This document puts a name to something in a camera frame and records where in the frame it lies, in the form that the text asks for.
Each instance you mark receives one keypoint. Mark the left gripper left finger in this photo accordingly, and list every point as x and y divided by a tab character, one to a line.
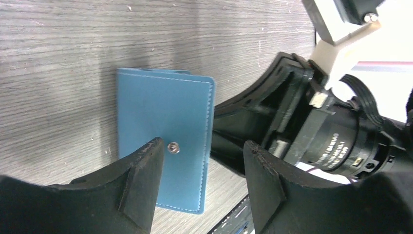
117	199

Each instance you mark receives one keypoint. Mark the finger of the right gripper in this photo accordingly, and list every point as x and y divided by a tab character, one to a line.
228	147

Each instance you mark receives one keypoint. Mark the blue card holder wallet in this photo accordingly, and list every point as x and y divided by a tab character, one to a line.
178	107

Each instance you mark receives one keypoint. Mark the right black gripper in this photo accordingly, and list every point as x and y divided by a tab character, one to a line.
301	122

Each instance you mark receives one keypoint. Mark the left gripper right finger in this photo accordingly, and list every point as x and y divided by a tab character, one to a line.
287	200

